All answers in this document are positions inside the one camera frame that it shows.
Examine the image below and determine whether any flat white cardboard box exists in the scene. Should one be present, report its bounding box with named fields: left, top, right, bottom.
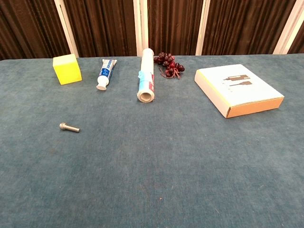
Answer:
left=194, top=64, right=285, bottom=119

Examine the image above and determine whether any white partition frame post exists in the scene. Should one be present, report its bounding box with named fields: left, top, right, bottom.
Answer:
left=272, top=0, right=304, bottom=55
left=132, top=0, right=149, bottom=57
left=195, top=0, right=211, bottom=56
left=53, top=0, right=79, bottom=58

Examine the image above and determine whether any dark red grape bunch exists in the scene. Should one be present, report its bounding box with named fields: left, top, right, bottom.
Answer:
left=153, top=52, right=185, bottom=79

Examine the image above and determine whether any white plastic wrap roll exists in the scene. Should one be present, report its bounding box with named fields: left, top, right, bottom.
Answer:
left=136, top=47, right=155, bottom=104

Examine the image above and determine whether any dark brown curtain panel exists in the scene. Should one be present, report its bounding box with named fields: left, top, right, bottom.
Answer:
left=287, top=28, right=304, bottom=55
left=201, top=0, right=297, bottom=56
left=62, top=0, right=138, bottom=58
left=0, top=0, right=72, bottom=60
left=147, top=0, right=204, bottom=57

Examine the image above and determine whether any white blue toothpaste tube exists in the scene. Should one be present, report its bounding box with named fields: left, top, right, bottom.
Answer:
left=96, top=59, right=118, bottom=92

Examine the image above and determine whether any yellow foam cube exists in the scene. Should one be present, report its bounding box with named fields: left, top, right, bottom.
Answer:
left=52, top=53, right=83, bottom=86

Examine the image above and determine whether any blue table mat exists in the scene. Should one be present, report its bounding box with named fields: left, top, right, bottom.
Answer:
left=0, top=54, right=304, bottom=228

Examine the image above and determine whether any small metal bolt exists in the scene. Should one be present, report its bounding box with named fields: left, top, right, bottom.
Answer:
left=59, top=122, right=81, bottom=133

